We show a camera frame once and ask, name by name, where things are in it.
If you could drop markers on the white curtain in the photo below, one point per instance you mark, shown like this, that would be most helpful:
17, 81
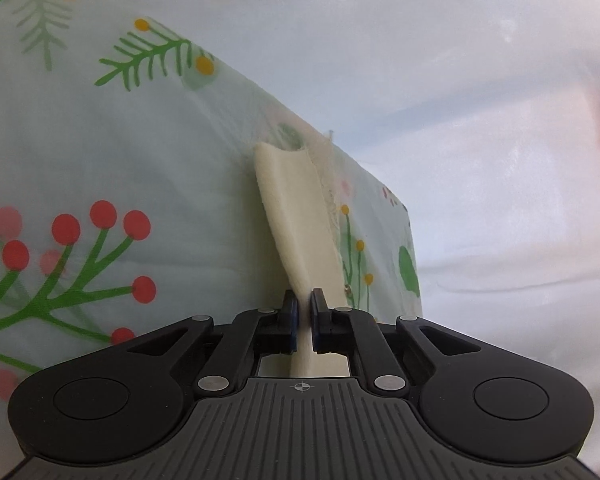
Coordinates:
430, 60

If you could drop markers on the floral printed tablecloth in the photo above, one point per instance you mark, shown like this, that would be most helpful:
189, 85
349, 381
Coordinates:
130, 160

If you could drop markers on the cream knit garment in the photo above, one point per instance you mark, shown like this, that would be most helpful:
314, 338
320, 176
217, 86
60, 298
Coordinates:
300, 220

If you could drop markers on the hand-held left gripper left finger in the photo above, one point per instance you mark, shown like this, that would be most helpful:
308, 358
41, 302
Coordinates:
291, 321

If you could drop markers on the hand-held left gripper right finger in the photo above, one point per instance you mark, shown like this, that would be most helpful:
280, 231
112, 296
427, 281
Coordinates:
316, 321

